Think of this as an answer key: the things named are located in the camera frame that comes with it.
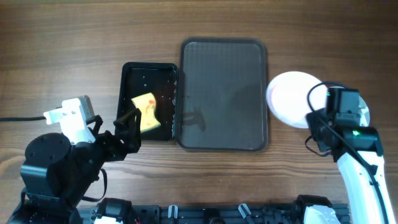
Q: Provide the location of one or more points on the white plate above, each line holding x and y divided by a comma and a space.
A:
290, 98

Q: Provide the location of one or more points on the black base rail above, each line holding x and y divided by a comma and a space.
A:
305, 209

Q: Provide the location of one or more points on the black plastic bin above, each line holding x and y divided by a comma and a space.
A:
160, 79

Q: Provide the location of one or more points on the yellow green sponge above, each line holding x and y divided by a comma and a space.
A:
146, 103

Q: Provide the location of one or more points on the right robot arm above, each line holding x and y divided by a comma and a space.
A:
358, 152

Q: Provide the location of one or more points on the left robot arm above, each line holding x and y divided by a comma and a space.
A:
60, 167

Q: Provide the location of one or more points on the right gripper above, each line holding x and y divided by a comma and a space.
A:
311, 121

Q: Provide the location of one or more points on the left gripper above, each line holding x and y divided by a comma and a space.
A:
131, 139

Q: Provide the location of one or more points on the light grey plate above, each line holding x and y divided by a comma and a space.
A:
363, 110

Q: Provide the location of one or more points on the dark brown serving tray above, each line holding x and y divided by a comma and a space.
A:
221, 95

